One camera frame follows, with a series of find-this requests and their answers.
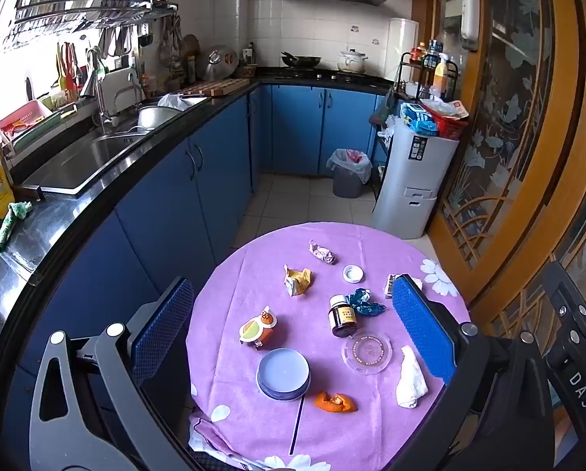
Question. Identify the silver pot lid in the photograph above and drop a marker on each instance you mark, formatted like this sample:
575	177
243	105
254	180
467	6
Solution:
217	64

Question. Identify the black kitchen countertop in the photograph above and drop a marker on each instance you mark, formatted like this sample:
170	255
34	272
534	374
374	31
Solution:
52	235

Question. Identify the steel sink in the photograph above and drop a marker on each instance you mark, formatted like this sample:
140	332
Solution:
72	162

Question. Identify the white tissue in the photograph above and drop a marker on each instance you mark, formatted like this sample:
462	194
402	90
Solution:
410	378

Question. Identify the blue kitchen base cabinets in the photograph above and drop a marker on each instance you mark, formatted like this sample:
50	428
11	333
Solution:
175	206

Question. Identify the white cylindrical appliance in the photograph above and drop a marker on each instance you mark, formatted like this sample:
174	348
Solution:
403	44

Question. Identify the blue packet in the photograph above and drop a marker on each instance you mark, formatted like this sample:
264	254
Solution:
418	117

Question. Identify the silver crumpled wrapper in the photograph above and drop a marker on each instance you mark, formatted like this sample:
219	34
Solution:
322	253

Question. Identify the white ceramic pot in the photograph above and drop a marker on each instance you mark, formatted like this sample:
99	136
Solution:
352	62

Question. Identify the metal dish rack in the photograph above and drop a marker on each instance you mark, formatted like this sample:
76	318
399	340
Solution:
101	12

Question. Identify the dark brown bottle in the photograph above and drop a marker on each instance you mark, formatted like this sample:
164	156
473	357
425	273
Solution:
343	321

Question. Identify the red sauce bottle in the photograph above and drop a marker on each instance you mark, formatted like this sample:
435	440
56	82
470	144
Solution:
416	55

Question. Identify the white crumpled plastic bag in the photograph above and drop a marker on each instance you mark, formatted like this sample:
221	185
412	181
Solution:
390	125

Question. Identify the green cloth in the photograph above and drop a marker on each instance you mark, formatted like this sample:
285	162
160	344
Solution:
8	223

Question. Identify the red basket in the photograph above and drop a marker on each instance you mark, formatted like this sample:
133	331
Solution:
447	125

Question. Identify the purple floral tablecloth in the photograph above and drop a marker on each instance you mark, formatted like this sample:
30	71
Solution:
253	279

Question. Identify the white cutting board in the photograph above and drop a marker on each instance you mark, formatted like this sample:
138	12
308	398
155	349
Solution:
118	86

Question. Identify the black wok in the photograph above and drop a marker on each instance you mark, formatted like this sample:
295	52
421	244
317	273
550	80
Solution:
300	61

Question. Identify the purple round bowl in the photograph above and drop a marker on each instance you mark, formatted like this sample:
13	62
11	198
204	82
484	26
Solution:
283	373

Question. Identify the clear plastic lid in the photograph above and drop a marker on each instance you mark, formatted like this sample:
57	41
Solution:
366	353

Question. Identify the black metal shelf rack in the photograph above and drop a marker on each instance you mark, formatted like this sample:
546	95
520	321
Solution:
400	66

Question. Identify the black gas stove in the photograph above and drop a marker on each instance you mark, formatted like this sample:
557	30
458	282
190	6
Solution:
322	77

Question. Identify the yellow crumpled wrapper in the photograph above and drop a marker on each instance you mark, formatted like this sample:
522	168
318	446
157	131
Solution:
298	280

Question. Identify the wooden glass door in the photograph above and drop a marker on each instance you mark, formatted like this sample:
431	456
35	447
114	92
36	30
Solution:
562	108

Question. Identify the orange cartoon snack cup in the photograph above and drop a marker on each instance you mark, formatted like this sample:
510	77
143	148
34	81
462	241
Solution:
258	328

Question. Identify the white wall box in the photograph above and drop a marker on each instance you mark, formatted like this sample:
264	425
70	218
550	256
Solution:
470	19

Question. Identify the white bottle cap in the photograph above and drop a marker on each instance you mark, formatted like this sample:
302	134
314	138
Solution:
352	273

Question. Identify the pink plastic basket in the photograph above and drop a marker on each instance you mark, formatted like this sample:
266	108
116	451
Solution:
23	115

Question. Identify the grey bin with bag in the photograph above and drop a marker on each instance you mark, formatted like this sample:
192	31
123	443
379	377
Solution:
347	181

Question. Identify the yellow spray bottle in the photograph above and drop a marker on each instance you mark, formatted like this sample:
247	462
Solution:
440	76

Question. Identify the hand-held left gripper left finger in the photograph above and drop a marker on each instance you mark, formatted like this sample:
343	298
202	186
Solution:
163	324

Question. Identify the white flat packet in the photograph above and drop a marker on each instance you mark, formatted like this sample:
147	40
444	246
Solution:
389	285

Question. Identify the white floor appliance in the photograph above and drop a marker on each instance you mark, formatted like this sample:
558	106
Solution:
410	191

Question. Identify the steel bowl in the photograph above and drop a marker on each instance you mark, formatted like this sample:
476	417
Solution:
155	117

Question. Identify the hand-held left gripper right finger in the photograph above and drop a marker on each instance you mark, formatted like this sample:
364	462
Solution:
423	333

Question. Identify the hanging kitchen utensils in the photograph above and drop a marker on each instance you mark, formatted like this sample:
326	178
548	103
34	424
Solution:
167	44

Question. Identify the steel faucet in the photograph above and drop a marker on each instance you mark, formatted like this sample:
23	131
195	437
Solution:
99	103

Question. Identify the blue wrapper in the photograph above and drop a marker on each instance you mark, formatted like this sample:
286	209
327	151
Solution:
366	304

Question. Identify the wooden cutting board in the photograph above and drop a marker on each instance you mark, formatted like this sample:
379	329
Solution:
217	87

